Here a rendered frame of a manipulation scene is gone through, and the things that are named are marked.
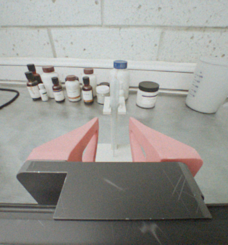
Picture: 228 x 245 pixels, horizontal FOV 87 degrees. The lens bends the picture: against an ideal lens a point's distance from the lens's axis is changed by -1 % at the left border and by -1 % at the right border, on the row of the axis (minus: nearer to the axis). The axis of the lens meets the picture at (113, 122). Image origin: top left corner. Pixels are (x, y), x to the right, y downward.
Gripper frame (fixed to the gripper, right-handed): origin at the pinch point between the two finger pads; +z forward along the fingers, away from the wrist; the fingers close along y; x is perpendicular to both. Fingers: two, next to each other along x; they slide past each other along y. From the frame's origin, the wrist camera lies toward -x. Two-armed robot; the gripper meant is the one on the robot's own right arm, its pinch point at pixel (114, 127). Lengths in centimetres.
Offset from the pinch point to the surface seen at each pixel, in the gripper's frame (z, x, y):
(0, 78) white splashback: 51, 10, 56
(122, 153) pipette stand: 7.4, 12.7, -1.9
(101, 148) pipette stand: 8.8, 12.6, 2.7
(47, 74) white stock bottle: 34.9, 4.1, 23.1
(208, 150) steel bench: 8.8, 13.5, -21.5
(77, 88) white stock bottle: 32.3, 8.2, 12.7
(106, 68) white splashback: 44.2, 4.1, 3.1
